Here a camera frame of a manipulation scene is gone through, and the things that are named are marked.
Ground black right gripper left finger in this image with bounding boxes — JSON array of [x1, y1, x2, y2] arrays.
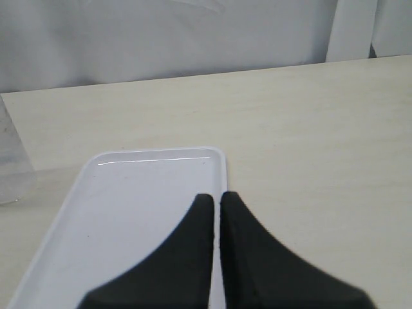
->
[[79, 194, 214, 308]]

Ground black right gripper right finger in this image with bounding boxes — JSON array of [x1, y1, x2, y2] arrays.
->
[[220, 191, 375, 308]]

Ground clear plastic tall container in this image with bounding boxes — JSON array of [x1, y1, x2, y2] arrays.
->
[[0, 98, 36, 205]]

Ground white rectangular tray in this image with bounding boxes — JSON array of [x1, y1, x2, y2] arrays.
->
[[8, 147, 227, 308]]

